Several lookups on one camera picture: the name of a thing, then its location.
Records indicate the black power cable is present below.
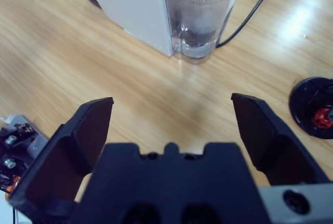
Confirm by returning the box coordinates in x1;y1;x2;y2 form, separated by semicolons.
215;0;283;48

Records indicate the orange connector cable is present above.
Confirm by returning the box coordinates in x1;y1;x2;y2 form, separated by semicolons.
6;176;21;193

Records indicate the thin black cable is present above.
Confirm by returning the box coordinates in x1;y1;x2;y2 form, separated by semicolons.
0;174;16;224

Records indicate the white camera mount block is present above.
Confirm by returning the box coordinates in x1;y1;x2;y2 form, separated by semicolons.
0;114;50;183

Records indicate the white capsule coffee machine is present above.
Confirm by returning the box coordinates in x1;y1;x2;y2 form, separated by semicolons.
79;0;174;58

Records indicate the black capsule holder with rods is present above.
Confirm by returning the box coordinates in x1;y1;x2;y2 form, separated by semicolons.
289;77;333;139

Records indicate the red coffee capsule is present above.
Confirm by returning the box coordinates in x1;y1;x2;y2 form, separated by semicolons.
313;107;332;128

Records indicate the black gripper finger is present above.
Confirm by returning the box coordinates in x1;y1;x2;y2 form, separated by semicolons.
230;93;331;187
7;97;114;221

